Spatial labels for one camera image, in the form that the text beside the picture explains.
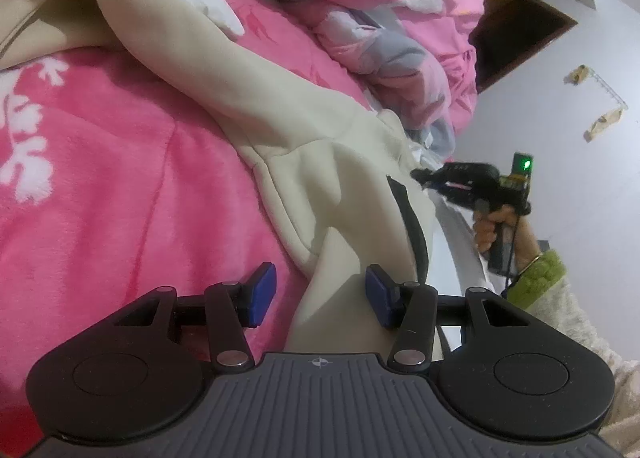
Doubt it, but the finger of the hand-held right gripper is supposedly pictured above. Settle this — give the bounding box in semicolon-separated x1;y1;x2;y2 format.
410;165;448;191

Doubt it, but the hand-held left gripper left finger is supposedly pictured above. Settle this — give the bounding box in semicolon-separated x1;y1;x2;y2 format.
112;262;278;374

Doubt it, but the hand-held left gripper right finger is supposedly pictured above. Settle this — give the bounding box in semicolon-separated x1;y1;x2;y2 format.
365;264;531;374

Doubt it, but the beige zip jacket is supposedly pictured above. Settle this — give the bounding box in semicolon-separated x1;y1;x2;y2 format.
0;0;441;354

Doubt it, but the person's right hand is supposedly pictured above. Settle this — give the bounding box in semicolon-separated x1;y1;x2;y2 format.
472;205;538;271

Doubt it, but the brown wooden door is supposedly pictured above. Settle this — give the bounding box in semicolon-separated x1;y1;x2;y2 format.
460;0;578;93

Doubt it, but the pink floral fleece blanket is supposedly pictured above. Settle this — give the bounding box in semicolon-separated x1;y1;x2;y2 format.
0;0;381;374

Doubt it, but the black cable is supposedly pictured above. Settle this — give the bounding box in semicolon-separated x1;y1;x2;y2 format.
502;218;521;296

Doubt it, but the wall hook rail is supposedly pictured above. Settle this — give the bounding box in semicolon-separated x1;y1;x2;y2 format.
565;65;628;143

